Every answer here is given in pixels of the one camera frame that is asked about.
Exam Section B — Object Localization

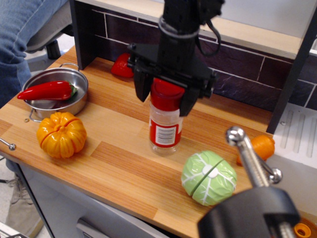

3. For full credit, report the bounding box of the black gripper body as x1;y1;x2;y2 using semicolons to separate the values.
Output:
128;30;216;98

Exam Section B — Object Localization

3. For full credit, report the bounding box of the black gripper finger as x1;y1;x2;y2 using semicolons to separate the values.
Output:
134;69;154;102
179;87;200;117

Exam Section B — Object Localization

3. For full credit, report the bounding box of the red plastic jar cap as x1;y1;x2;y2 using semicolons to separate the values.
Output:
151;78;185;112

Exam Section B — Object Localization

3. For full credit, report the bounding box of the clear plastic jar red label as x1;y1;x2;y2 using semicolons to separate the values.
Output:
149;103;183;156

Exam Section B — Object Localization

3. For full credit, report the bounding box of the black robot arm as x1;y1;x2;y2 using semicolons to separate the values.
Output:
127;0;224;117

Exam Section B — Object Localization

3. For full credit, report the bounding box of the orange plastic clamp cap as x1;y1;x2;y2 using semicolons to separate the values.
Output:
294;223;312;238

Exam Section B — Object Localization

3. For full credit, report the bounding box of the red toy tomato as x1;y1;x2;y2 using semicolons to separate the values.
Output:
110;53;134;78

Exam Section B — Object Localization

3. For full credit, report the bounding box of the stainless steel pot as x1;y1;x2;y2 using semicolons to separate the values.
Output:
17;63;89;122

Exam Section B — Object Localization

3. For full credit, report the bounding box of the red toy chili pepper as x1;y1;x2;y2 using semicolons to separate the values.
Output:
17;81;77;101

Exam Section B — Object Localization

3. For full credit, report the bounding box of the green toy cabbage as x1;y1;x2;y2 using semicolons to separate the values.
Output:
181;151;237;206

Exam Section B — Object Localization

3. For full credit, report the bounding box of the orange toy carrot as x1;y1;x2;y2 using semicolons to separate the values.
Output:
251;135;275;161

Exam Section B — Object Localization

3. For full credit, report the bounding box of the orange toy pumpkin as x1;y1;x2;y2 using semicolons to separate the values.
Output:
36;112;87;159

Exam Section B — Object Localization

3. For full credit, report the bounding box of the grey office chair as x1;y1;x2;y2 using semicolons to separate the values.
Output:
26;1;74;60

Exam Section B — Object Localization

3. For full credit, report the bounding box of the white sink drainboard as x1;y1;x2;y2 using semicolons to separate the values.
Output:
273;103;317;169

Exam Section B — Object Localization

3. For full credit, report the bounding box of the person in blue jeans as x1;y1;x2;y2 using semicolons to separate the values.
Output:
0;0;66;107

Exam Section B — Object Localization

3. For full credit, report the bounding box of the small metal knob rod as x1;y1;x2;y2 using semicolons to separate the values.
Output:
0;138;16;151

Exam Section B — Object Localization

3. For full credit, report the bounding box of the beige shoe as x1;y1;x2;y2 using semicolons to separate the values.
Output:
5;175;44;238

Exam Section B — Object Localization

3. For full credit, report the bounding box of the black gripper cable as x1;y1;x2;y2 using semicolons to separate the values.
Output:
195;19;222;57

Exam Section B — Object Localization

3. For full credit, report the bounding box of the dark grey shelf post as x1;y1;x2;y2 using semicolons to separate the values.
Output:
266;3;317;134

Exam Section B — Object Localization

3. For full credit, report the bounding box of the grey cabinet drawer handle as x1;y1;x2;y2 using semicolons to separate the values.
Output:
76;219;110;238

